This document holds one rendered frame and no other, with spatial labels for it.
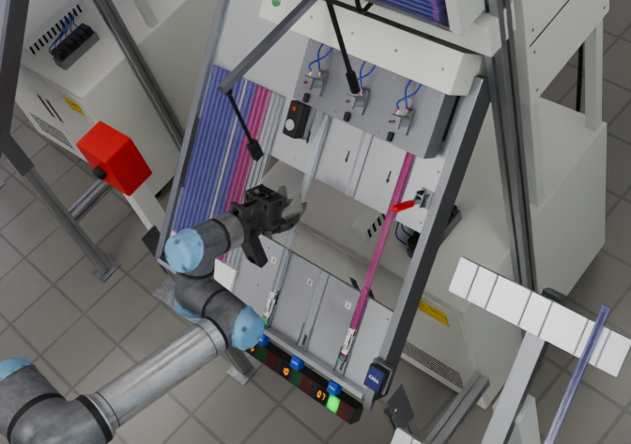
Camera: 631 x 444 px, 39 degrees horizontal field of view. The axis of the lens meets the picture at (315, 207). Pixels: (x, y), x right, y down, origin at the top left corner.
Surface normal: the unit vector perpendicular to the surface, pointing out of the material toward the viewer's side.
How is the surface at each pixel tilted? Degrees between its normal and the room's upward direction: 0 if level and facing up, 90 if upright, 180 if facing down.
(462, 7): 90
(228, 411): 0
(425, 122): 45
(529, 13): 90
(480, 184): 0
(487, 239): 0
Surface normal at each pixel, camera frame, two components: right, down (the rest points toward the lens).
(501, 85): -0.62, 0.71
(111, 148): -0.24, -0.58
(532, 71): 0.74, 0.41
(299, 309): -0.61, 0.09
